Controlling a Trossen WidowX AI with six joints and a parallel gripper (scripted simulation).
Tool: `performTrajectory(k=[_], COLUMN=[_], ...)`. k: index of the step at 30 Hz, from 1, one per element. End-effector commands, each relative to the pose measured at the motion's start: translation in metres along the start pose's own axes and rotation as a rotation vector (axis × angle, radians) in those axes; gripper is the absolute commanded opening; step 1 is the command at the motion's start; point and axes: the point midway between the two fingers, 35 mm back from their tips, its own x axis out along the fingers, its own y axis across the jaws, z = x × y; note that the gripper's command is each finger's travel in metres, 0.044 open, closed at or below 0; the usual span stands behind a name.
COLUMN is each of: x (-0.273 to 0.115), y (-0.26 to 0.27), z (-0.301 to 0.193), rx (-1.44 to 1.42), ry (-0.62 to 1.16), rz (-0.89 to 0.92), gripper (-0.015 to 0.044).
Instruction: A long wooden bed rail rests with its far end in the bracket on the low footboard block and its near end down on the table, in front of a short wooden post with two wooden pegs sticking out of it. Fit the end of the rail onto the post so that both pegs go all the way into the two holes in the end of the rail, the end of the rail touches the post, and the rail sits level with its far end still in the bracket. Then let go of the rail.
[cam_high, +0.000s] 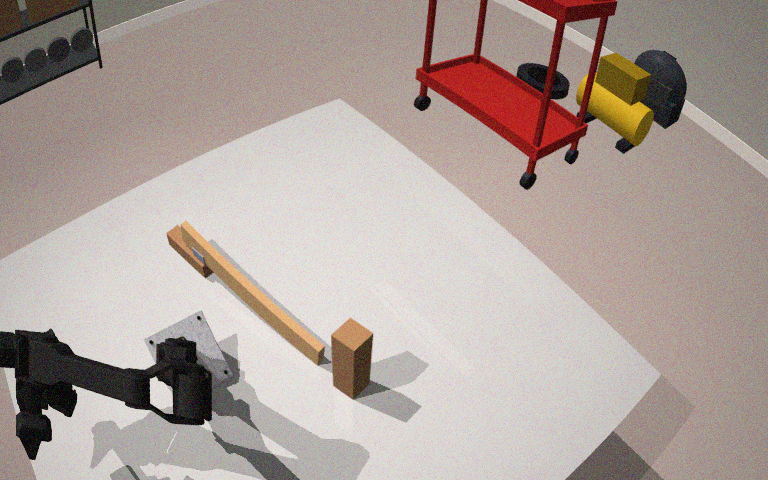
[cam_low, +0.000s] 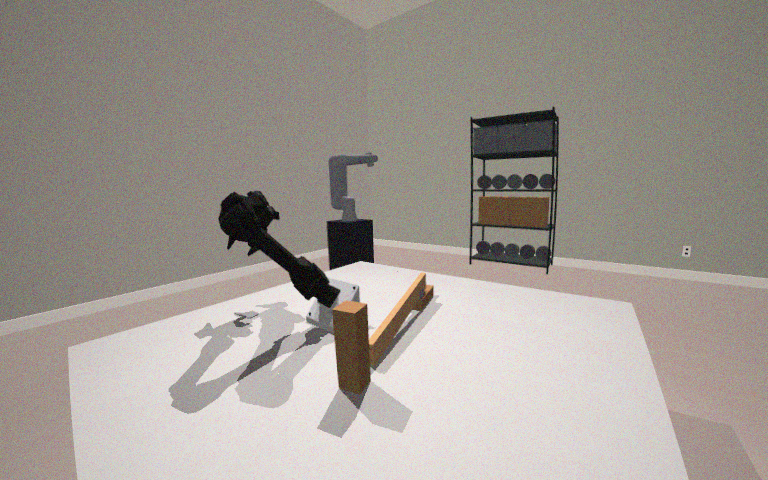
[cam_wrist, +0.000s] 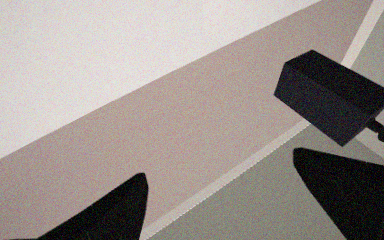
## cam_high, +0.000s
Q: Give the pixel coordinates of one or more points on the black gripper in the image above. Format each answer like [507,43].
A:
[32,427]

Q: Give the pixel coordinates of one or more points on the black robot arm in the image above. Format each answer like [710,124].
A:
[54,367]

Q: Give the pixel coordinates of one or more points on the tan wooden rail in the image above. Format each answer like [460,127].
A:
[253,297]

